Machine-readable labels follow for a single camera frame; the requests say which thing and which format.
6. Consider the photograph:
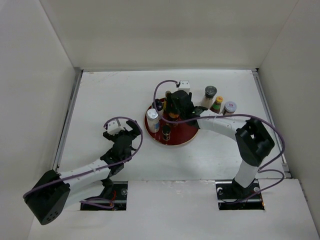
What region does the sauce bottle yellow cap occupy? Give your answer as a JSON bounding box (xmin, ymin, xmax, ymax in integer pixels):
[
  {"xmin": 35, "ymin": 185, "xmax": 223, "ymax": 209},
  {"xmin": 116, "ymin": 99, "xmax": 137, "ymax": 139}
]
[{"xmin": 210, "ymin": 96, "xmax": 224, "ymax": 114}]

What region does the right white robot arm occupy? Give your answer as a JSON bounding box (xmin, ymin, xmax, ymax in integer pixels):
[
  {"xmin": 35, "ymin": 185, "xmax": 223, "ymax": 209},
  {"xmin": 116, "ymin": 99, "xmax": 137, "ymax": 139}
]
[{"xmin": 166, "ymin": 90, "xmax": 275, "ymax": 198}]

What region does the left aluminium table rail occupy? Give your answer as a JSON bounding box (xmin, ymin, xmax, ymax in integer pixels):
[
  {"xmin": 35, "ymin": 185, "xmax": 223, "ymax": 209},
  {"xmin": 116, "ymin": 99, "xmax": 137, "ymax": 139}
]
[{"xmin": 52, "ymin": 67, "xmax": 84, "ymax": 171}]

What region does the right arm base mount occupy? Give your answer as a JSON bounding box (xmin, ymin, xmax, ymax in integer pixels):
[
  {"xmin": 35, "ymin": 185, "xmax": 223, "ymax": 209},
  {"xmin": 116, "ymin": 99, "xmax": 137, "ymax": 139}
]
[{"xmin": 215, "ymin": 180, "xmax": 265, "ymax": 211}]

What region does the white jar silver lid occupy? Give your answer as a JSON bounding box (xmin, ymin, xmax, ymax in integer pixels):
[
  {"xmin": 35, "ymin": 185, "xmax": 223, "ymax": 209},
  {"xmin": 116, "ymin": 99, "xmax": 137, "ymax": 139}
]
[{"xmin": 146, "ymin": 108, "xmax": 160, "ymax": 133}]

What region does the right aluminium table rail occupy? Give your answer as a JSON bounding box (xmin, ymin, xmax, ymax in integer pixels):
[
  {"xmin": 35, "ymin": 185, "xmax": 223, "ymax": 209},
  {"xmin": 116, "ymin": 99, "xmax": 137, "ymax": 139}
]
[{"xmin": 252, "ymin": 68, "xmax": 292, "ymax": 179}]

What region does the aluminium table rail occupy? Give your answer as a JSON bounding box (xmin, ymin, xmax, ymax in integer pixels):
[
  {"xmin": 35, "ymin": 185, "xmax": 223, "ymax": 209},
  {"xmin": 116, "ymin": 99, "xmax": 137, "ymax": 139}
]
[
  {"xmin": 252, "ymin": 68, "xmax": 292, "ymax": 179},
  {"xmin": 52, "ymin": 67, "xmax": 84, "ymax": 171}
]

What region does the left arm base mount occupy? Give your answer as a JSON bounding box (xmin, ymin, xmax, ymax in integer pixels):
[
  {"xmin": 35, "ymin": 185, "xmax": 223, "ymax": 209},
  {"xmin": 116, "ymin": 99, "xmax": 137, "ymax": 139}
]
[{"xmin": 80, "ymin": 181, "xmax": 129, "ymax": 211}]

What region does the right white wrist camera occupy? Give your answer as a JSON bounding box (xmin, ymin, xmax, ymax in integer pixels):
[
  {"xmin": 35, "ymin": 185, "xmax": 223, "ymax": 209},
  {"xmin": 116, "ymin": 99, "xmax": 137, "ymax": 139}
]
[{"xmin": 176, "ymin": 80, "xmax": 191, "ymax": 94}]

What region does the small black cap spice jar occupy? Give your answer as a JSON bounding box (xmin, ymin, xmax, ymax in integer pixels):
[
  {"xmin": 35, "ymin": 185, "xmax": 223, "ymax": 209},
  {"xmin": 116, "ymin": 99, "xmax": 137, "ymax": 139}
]
[{"xmin": 162, "ymin": 125, "xmax": 171, "ymax": 142}]

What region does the jar silver lid red label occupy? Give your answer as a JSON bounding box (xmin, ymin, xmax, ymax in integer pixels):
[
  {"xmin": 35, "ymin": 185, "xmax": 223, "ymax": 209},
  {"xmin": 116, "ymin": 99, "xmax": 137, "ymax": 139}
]
[{"xmin": 222, "ymin": 101, "xmax": 237, "ymax": 116}]

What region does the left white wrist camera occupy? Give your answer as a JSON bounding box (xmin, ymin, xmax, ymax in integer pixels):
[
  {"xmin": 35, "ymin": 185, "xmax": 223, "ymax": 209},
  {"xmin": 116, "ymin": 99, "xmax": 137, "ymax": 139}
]
[{"xmin": 103, "ymin": 119, "xmax": 125, "ymax": 135}]

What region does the grinder jar grey lid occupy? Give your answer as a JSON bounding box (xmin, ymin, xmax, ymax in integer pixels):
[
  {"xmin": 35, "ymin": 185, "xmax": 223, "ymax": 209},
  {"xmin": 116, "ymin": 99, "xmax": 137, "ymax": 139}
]
[{"xmin": 200, "ymin": 85, "xmax": 218, "ymax": 109}]

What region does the jar with red lid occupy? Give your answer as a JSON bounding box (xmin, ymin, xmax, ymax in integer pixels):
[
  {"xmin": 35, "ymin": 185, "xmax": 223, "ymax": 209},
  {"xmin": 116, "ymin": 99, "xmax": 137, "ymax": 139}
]
[{"xmin": 167, "ymin": 112, "xmax": 179, "ymax": 127}]

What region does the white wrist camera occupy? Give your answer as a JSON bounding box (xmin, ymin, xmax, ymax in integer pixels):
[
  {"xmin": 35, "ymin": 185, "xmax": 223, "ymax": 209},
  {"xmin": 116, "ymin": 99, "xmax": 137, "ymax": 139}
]
[
  {"xmin": 103, "ymin": 119, "xmax": 125, "ymax": 135},
  {"xmin": 176, "ymin": 80, "xmax": 191, "ymax": 94}
]

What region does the white jar black pump lid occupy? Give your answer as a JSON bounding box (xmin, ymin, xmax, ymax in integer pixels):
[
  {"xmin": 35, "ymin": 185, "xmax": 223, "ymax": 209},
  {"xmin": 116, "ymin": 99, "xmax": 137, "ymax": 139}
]
[{"xmin": 151, "ymin": 98, "xmax": 164, "ymax": 117}]

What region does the small yellow label bottle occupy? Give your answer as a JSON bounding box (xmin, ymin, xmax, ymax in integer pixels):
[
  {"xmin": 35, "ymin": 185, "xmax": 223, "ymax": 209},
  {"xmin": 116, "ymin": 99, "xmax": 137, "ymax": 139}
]
[{"xmin": 163, "ymin": 90, "xmax": 172, "ymax": 112}]

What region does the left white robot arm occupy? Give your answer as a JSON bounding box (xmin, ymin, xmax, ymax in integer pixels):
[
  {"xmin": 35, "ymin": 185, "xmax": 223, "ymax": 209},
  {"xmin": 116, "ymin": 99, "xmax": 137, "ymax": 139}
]
[{"xmin": 23, "ymin": 117, "xmax": 143, "ymax": 226}]

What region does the round red lacquer tray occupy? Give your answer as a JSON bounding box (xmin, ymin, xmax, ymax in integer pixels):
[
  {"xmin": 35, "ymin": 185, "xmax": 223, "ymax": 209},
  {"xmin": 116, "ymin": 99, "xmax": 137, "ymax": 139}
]
[{"xmin": 143, "ymin": 104, "xmax": 200, "ymax": 146}]

